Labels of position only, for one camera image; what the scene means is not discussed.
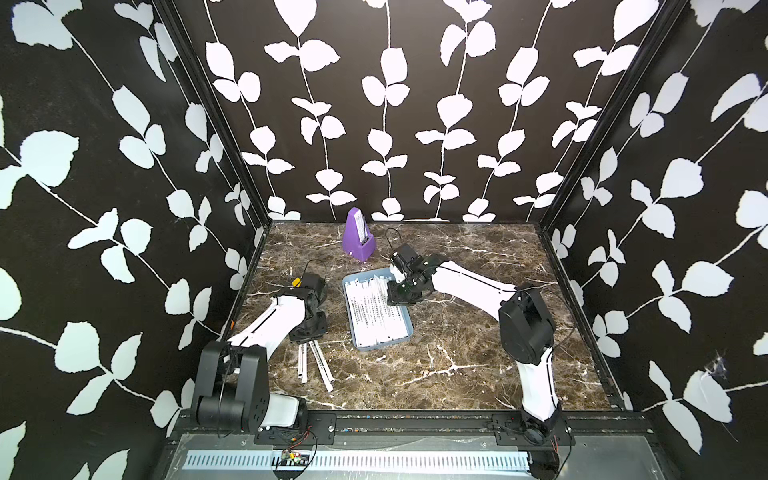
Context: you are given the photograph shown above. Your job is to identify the blue plastic storage box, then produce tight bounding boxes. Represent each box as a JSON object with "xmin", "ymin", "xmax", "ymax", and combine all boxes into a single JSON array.
[{"xmin": 342, "ymin": 268, "xmax": 413, "ymax": 352}]

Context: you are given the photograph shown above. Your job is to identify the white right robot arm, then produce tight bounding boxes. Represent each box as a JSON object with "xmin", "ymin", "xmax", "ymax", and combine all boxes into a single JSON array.
[{"xmin": 387, "ymin": 244, "xmax": 560, "ymax": 424}]

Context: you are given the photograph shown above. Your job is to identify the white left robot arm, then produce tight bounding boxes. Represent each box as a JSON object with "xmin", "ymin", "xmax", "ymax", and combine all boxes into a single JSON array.
[{"xmin": 190, "ymin": 273, "xmax": 328, "ymax": 434}]

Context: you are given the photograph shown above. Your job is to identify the purple metronome-like object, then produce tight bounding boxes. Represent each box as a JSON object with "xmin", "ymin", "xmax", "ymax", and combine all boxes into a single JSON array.
[{"xmin": 342, "ymin": 207, "xmax": 377, "ymax": 262}]

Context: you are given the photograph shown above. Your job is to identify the small green circuit board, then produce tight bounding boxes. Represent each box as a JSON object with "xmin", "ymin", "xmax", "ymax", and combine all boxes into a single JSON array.
[{"xmin": 274, "ymin": 450, "xmax": 313, "ymax": 470}]

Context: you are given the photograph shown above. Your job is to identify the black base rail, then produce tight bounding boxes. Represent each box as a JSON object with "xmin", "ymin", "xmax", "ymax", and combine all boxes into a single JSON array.
[{"xmin": 299, "ymin": 410, "xmax": 653, "ymax": 449}]

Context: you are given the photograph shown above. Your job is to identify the white slotted cable duct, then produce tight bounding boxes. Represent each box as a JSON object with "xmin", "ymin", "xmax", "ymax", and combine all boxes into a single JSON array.
[{"xmin": 182, "ymin": 450, "xmax": 531, "ymax": 475}]

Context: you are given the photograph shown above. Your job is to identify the black left corner post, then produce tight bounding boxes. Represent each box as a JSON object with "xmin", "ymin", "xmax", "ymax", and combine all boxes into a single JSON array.
[{"xmin": 152, "ymin": 0, "xmax": 272, "ymax": 229}]

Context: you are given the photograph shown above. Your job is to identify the black corner frame post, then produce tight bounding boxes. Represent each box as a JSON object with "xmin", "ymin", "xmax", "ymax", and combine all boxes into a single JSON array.
[{"xmin": 539, "ymin": 0, "xmax": 687, "ymax": 232}]

